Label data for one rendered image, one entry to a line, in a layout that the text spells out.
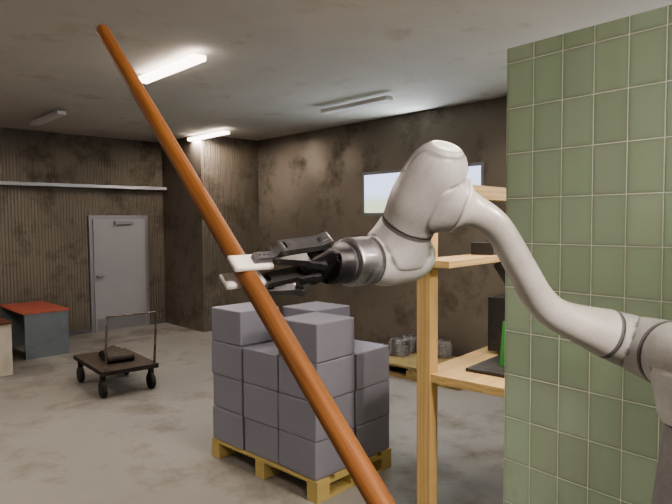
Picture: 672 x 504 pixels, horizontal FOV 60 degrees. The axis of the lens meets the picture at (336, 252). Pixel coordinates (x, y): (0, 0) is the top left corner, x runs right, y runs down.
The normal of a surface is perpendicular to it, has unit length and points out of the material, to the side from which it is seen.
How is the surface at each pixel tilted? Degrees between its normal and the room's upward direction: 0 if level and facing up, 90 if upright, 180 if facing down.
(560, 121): 90
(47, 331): 90
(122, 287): 90
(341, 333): 90
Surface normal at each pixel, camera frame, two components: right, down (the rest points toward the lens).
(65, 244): 0.69, 0.04
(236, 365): -0.68, 0.04
